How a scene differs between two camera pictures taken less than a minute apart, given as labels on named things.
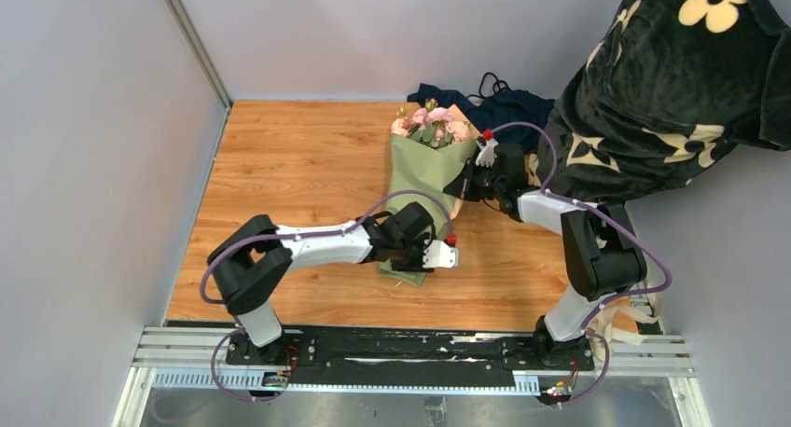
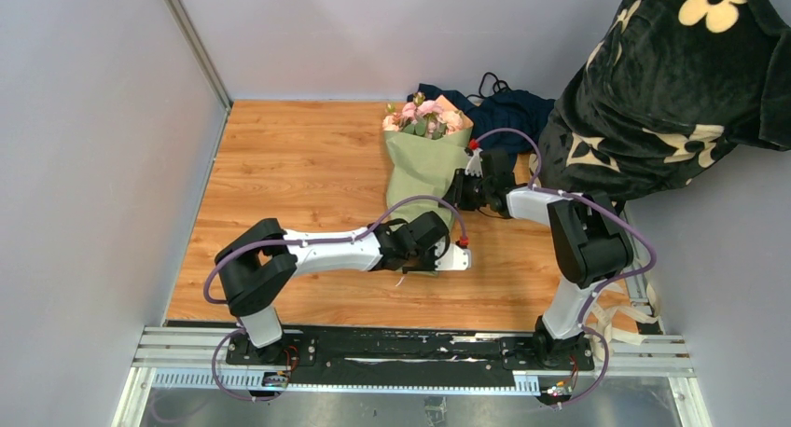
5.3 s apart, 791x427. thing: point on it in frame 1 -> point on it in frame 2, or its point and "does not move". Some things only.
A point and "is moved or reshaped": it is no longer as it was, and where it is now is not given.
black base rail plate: x=407 y=351 does not move
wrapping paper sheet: x=420 y=175 is moved or reshaped
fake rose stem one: x=458 y=130 is moved or reshaped
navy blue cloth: x=497 y=109 does not move
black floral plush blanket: x=683 y=72 does not move
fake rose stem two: x=404 y=125 is moved or reshaped
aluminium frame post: x=181 y=16 does not move
